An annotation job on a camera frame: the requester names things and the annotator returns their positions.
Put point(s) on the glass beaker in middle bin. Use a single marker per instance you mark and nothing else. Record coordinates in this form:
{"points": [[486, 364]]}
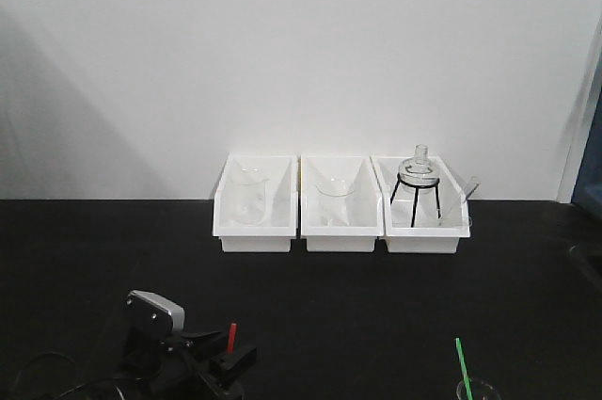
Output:
{"points": [[333, 194]]}

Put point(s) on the glass beaker in left bin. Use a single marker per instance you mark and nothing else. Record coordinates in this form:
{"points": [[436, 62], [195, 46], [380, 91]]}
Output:
{"points": [[248, 193]]}

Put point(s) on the middle white plastic bin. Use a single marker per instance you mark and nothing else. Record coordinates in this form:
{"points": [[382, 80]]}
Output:
{"points": [[365, 208]]}

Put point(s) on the left white plastic bin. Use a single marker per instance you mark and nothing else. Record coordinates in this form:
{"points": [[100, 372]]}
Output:
{"points": [[279, 226]]}

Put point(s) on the red plastic spoon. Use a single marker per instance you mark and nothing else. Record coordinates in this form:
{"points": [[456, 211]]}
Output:
{"points": [[231, 338]]}

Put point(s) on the round glass flask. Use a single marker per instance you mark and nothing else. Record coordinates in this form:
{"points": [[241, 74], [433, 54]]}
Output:
{"points": [[420, 169]]}

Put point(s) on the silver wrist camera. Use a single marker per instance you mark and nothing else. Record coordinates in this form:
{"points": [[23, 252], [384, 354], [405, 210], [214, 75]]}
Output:
{"points": [[155, 316]]}

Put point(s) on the black wire tripod stand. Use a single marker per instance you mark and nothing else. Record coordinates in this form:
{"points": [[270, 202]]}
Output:
{"points": [[414, 202]]}

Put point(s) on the clear glass test tube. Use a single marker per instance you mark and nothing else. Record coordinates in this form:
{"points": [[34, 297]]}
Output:
{"points": [[453, 215]]}

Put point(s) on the glass beaker in bin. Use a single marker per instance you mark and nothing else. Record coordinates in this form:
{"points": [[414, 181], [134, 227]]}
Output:
{"points": [[248, 193], [333, 194]]}

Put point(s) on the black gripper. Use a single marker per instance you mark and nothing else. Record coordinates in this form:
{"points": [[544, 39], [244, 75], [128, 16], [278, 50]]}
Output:
{"points": [[186, 365]]}

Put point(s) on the white plastic bin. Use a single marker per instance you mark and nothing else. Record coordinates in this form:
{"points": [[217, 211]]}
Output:
{"points": [[426, 236], [365, 208], [279, 226]]}

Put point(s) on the right white plastic bin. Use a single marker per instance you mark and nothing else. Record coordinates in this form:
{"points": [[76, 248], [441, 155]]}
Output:
{"points": [[426, 236]]}

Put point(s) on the right front glass beaker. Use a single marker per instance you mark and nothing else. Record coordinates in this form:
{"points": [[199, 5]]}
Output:
{"points": [[477, 389]]}

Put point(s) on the green plastic spoon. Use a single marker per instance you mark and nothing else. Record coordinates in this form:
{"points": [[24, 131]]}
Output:
{"points": [[463, 368]]}

